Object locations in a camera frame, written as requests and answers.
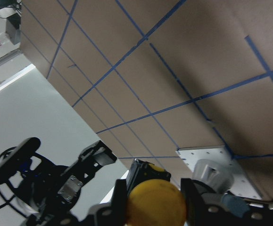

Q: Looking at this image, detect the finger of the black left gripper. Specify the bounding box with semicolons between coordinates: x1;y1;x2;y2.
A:
58;140;117;202

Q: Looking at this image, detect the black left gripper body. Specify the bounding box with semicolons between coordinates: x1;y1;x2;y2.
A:
0;137;80;221

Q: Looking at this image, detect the yellow push button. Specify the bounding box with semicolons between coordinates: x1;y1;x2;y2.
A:
126;159;187;226

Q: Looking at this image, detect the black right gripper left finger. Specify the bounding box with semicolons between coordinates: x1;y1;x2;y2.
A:
110;179;127;226

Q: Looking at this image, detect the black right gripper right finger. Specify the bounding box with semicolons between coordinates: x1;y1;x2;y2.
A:
181;178;204;226

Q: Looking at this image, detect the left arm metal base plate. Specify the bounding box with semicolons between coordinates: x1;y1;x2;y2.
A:
176;145;262;200

